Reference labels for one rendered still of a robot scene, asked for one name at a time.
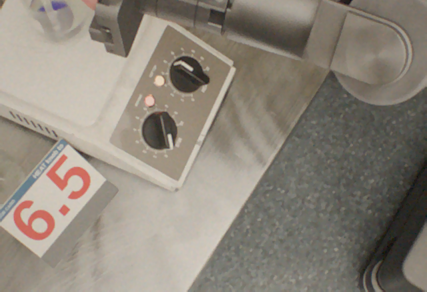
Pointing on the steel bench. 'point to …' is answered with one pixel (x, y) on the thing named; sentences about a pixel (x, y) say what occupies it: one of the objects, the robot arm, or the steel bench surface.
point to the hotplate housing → (117, 158)
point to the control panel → (170, 104)
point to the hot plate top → (57, 69)
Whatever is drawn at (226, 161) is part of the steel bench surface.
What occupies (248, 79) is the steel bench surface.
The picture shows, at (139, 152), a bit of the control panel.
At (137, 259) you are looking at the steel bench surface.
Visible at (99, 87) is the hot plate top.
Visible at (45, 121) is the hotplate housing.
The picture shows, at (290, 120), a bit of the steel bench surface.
